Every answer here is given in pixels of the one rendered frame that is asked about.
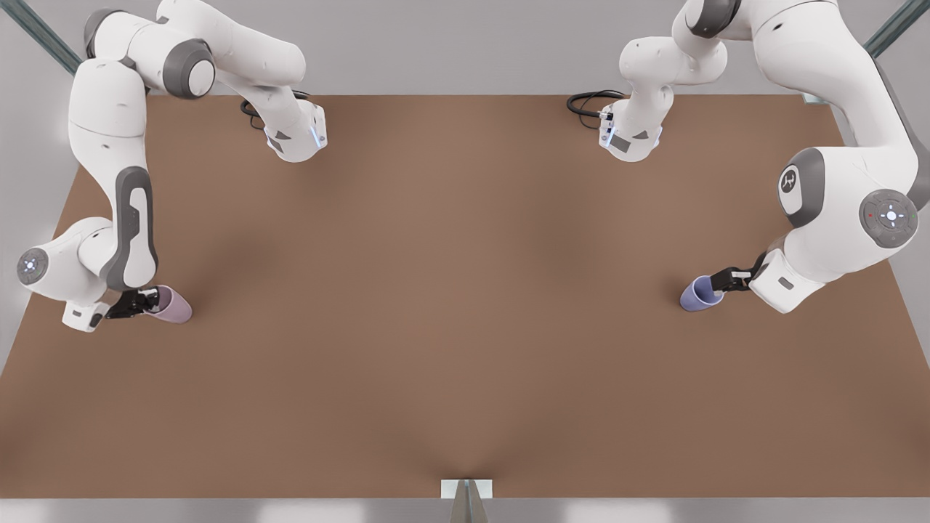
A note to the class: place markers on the purple cup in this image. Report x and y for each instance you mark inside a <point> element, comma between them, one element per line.
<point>699,293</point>

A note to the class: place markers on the pink cup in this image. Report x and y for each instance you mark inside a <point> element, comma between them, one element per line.
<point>173,305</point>

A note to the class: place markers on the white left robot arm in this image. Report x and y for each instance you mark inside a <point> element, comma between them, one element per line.
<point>835,211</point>

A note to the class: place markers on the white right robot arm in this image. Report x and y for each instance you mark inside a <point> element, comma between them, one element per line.
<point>109,123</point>

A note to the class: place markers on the silver frame post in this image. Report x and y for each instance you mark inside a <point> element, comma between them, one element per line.
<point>466,501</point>
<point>890,29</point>
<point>43,33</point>

